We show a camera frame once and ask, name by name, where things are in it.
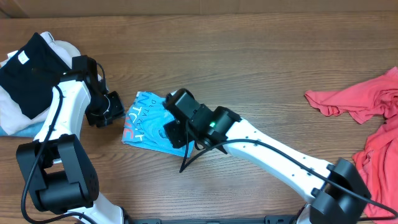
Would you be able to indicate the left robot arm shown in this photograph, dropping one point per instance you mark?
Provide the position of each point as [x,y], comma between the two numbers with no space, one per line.
[59,176]

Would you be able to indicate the light blue t-shirt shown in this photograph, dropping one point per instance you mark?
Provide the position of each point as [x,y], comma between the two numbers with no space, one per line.
[144,125]

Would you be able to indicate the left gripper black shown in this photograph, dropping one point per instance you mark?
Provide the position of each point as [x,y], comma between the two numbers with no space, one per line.
[118,111]

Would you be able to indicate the folded blue jeans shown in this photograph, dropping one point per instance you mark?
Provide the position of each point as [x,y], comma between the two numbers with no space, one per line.
[30,131]

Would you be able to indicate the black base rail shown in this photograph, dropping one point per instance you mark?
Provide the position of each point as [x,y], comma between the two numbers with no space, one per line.
[211,221]

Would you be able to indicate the folded beige garment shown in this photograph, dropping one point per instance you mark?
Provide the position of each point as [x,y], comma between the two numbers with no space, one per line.
[12,119]

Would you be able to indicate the folded black shirt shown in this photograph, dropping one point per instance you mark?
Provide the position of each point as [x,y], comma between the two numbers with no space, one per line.
[27,75]

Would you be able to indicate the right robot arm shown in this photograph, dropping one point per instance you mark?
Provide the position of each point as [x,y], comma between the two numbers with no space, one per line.
[333,193]

